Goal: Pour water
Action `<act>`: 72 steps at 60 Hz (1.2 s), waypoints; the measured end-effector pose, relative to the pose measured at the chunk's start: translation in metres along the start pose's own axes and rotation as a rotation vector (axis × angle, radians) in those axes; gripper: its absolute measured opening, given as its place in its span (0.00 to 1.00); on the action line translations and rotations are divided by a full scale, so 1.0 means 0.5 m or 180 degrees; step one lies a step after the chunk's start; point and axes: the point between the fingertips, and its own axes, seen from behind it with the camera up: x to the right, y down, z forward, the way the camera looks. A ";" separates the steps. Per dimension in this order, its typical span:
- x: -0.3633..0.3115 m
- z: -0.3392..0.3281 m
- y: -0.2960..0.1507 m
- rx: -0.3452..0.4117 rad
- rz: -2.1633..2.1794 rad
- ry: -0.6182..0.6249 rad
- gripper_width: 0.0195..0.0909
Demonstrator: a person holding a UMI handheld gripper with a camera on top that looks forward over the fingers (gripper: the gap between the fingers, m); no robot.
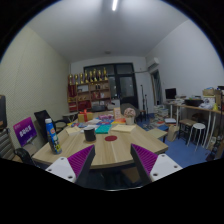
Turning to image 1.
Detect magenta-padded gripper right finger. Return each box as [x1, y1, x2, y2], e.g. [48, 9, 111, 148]
[130, 143, 184, 187]

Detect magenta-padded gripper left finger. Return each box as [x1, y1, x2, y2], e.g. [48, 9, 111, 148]
[45, 144, 96, 188]

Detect blue drink bottle white cap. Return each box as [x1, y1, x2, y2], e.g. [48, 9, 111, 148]
[44, 117, 63, 156]

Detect light wooden bench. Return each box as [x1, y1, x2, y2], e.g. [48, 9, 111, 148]
[147, 127, 169, 141]

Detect black curved chair armrest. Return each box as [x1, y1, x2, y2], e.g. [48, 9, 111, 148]
[14, 147, 37, 167]

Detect pale yellow notebook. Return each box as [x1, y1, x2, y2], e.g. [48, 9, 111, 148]
[65, 125, 81, 136]

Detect black cup white inside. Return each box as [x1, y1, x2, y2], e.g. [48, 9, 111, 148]
[83, 126, 97, 142]

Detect blue printed magazine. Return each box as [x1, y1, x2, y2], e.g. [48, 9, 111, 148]
[70, 122, 89, 130]

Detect black office chair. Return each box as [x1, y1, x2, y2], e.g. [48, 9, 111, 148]
[33, 109, 68, 142]

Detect dark stool wooden seat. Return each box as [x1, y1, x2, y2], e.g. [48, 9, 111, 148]
[177, 117, 198, 142]

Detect purple sign board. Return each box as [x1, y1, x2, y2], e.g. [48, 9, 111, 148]
[12, 116, 38, 148]

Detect stack of books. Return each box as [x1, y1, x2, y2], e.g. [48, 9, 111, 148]
[153, 104, 171, 125]

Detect white round stool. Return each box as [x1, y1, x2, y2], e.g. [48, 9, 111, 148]
[186, 122, 207, 148]

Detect yellow envelope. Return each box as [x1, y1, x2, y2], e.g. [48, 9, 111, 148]
[110, 124, 137, 134]

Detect yellow gift box red ribbon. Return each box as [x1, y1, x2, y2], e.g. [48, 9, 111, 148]
[77, 109, 95, 123]

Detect teal book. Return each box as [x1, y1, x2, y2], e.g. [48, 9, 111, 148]
[94, 124, 113, 135]

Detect grey ribbed suitcase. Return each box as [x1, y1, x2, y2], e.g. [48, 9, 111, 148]
[0, 128, 16, 161]

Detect flat round red coaster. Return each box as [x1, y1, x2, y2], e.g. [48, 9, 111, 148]
[104, 134, 118, 142]

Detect orange red book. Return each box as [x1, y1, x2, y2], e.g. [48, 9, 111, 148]
[111, 118, 127, 126]

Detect pink patterned box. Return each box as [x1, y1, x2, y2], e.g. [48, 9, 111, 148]
[98, 114, 115, 123]

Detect white-legged side desk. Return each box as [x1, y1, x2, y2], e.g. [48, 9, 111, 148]
[166, 100, 224, 149]

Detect black microphone stand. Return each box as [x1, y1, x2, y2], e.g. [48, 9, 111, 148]
[139, 84, 150, 122]

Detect small upright card box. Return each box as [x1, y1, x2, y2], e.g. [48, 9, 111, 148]
[113, 107, 123, 120]

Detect computer monitor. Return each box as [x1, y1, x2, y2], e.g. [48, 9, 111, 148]
[164, 87, 178, 101]

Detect wooden shelf unit with trophies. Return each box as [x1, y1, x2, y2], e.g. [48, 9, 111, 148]
[67, 67, 112, 113]

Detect dark glass door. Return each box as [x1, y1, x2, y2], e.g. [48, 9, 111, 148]
[83, 62, 140, 110]

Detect black case with strap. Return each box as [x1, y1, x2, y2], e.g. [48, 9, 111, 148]
[0, 94, 8, 131]

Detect white wall air conditioner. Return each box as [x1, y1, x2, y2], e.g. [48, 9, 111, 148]
[146, 57, 161, 71]

